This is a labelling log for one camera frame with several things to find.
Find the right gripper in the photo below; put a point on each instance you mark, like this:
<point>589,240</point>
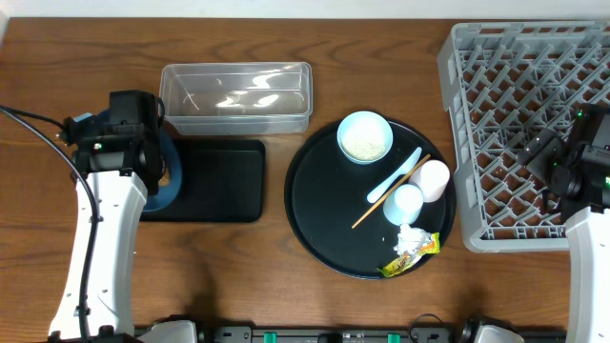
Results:
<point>538,147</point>

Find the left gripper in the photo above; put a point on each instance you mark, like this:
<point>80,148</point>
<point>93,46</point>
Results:
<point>155,168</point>

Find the yellow snack wrapper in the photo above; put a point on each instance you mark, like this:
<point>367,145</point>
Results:
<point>405,262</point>

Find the white tissue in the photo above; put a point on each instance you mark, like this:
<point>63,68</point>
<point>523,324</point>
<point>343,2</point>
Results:
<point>411,240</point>

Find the blue plate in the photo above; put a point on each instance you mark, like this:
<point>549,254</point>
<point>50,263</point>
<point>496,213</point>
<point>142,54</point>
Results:
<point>171,176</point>

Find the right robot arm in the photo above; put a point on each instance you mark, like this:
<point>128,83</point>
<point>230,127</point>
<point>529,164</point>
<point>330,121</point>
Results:
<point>587,232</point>

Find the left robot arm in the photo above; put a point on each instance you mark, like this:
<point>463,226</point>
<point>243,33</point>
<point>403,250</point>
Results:
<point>97,299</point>

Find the grey dishwasher rack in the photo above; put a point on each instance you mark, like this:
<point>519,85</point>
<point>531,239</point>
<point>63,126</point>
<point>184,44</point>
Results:
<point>501,84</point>

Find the black rectangular tray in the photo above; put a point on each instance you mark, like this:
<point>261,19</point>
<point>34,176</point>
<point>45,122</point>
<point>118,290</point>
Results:
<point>222,181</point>

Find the clear plastic bin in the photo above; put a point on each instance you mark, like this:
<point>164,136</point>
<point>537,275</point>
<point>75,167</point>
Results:
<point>203,99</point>

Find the pink cup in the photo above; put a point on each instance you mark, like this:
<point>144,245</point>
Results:
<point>431,178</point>

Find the wooden chopstick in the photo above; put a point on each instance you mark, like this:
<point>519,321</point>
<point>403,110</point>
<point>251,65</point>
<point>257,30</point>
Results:
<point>403,179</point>

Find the light blue plastic knife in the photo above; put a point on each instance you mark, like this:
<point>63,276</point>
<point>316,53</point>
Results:
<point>384,186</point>

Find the light blue cup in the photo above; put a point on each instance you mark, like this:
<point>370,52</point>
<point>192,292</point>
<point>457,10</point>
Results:
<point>403,206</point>

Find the light blue bowl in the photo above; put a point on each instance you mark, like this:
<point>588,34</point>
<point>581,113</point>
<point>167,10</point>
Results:
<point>364,137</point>

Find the black round tray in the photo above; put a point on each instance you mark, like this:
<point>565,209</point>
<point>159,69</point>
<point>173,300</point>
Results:
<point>325,201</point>

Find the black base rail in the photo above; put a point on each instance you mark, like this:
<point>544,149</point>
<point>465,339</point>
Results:
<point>181,331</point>

